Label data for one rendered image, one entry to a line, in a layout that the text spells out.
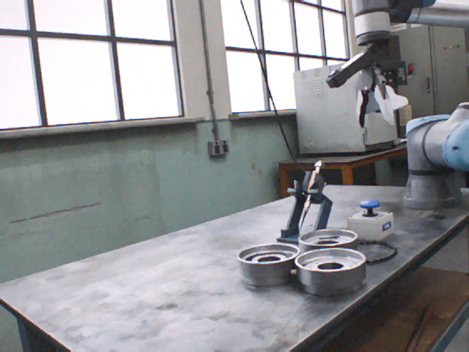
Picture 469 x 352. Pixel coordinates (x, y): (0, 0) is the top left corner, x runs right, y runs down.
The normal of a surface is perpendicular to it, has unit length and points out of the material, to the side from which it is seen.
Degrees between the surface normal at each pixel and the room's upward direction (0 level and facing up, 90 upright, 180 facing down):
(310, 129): 90
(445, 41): 90
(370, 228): 90
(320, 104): 90
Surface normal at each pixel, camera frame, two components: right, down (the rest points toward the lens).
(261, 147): 0.71, 0.00
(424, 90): -0.69, 0.15
